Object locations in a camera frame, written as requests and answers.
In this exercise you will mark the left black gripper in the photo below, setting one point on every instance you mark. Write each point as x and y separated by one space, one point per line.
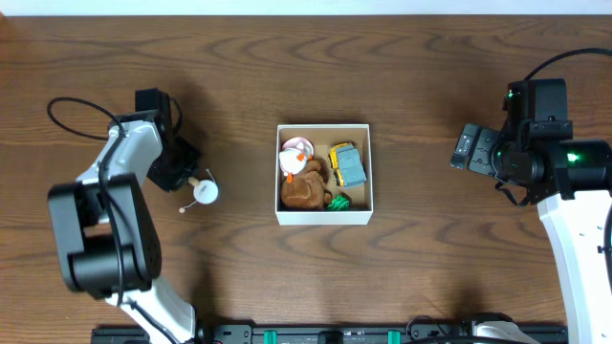
177 168

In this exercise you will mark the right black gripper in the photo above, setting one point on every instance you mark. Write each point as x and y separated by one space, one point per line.
480 161

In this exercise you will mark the grey yellow toy truck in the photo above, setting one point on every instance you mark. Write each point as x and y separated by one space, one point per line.
345 161

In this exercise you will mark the pink white duck toy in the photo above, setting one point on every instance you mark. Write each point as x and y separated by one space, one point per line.
294 156

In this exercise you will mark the green round toy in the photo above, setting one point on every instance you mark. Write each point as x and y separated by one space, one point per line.
340 203

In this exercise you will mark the brown plush bear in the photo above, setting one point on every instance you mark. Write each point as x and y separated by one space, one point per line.
306 190

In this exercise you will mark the white cardboard box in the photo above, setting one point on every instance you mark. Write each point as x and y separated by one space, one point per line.
324 137

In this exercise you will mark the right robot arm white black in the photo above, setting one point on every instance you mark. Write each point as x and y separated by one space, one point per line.
569 182

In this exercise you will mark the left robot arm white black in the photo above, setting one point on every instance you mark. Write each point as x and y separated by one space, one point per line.
107 244

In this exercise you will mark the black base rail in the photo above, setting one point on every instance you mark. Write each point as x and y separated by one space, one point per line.
483 328

